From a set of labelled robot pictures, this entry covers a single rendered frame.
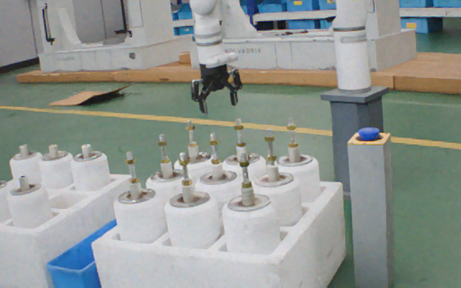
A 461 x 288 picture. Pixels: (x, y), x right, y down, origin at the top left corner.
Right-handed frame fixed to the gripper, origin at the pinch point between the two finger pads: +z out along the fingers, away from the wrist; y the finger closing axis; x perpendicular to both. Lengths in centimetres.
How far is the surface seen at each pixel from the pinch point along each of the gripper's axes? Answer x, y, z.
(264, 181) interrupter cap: 56, 18, -5
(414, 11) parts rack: -278, -346, 69
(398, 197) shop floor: 36, -34, 27
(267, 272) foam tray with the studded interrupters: 74, 29, 1
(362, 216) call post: 68, 4, 3
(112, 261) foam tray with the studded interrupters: 48, 49, 4
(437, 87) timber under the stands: -55, -145, 45
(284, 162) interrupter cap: 49, 9, -4
